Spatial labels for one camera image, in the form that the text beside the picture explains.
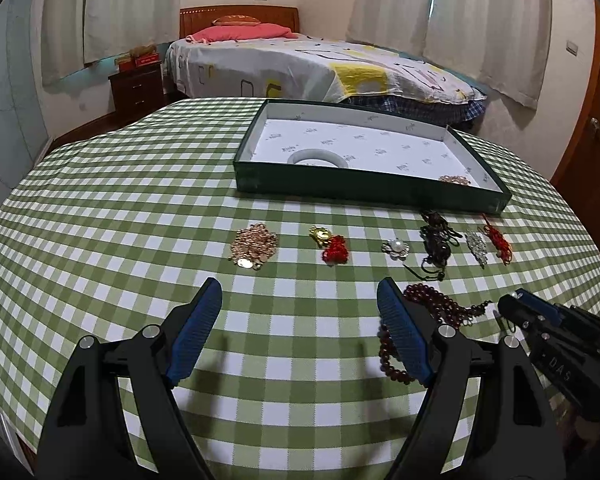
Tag orange patterned pillow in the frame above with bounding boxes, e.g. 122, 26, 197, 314
212, 14, 261, 27

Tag white curtain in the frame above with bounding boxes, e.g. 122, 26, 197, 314
41, 0, 180, 86
347, 0, 552, 110

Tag silver rhinestone brooch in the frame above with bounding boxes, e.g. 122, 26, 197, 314
465, 232, 488, 269

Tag white jade bangle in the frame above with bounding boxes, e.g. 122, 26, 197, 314
287, 148, 349, 168

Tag pink pillow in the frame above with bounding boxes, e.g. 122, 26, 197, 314
185, 23, 298, 44

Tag glass wardrobe door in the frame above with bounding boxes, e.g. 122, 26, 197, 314
0, 0, 48, 206

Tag wooden headboard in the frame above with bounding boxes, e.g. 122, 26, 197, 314
180, 4, 301, 38

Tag dark red bead necklace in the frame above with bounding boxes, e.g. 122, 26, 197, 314
377, 283, 494, 386

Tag gold and red charm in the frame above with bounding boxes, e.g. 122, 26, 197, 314
309, 226, 349, 266

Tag wall light switch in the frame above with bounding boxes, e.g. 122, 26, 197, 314
566, 40, 579, 56

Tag dark wooden nightstand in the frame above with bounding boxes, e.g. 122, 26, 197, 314
109, 63, 164, 124

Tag green jewelry box tray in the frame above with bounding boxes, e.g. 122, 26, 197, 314
233, 99, 512, 214

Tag right white curtain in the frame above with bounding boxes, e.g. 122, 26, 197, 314
347, 0, 552, 110

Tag red knotted cord charm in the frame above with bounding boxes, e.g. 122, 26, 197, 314
482, 214, 513, 266

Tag bed with patterned sheet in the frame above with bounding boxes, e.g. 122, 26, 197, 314
166, 36, 488, 127

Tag silver pearl flower brooch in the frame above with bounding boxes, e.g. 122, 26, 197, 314
381, 238, 410, 261

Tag green checkered tablecloth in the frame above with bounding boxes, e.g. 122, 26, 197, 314
0, 95, 600, 476

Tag pink gold bead jewelry pile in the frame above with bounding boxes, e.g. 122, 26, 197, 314
228, 223, 278, 270

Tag small gold brooch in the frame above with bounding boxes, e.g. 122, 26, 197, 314
439, 176, 471, 186

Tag red boxes on nightstand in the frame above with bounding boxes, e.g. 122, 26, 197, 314
114, 44, 160, 73

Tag dark bead tassel pendant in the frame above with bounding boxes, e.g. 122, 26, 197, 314
407, 210, 463, 282

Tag left white curtain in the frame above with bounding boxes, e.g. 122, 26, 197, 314
41, 0, 180, 86

